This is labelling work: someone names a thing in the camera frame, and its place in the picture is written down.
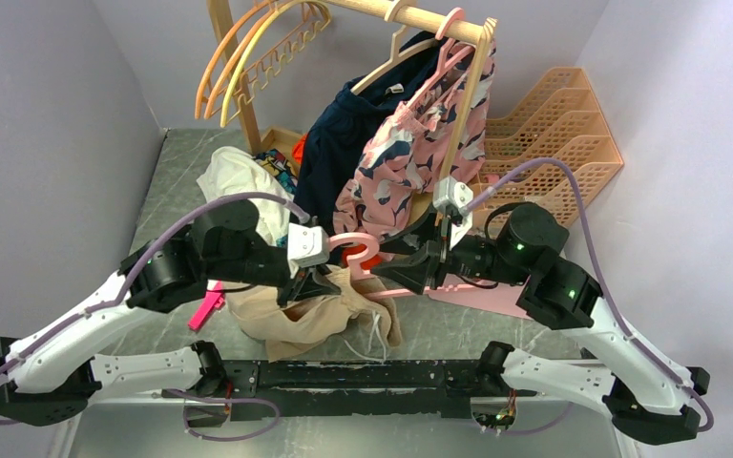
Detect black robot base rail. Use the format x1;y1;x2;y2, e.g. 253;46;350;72
184;359;513;427

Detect pink clothes clip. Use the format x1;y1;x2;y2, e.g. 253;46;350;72
187;281;225;332

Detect cream hanger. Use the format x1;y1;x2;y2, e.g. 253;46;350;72
350;25;439;94

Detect pink clipboard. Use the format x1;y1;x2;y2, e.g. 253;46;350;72
429;284;529;320

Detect peach notched hanger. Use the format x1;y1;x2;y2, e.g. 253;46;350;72
223;0;333;124

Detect colourful patterned garment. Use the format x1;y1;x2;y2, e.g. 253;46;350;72
254;149;299;195

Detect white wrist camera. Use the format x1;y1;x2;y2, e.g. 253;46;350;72
286;223;330;268
432;176;473;249

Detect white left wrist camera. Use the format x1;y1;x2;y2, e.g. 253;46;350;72
286;223;330;268

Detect wooden clothes rack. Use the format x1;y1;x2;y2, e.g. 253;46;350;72
206;0;499;232

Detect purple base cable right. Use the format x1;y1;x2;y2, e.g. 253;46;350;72
499;404;574;437

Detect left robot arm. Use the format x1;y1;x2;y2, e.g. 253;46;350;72
0;192;338;427

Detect beige drawstring shorts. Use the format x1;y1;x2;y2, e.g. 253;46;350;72
227;267;403;362

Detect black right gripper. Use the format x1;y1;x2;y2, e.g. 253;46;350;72
370;201;532;294

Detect peach mesh file organizer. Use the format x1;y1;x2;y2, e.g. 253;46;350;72
471;67;624;235

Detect pink shark print garment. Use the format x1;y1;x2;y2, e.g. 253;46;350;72
333;42;496;238

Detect white garment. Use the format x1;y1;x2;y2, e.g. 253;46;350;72
197;146;293;247

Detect navy blue hanging garment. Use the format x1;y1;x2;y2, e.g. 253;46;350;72
294;31;444;235

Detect orange mesh garment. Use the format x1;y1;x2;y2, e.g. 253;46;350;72
291;134;307;164

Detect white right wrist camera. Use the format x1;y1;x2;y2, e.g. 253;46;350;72
432;176;473;249

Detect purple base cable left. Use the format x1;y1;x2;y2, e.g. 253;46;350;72
170;390;282;443

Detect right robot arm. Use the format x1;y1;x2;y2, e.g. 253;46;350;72
373;203;714;446

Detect orange hanger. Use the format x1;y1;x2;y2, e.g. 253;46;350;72
194;0;280;122

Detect yellow hanger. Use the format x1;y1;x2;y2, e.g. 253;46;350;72
219;0;317;129

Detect pink hanger with garment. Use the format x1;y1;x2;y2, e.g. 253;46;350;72
407;7;472;110

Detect pink notched hanger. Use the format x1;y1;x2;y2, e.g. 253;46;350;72
326;232;488;299

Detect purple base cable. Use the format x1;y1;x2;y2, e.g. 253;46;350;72
499;404;574;437
170;390;282;443

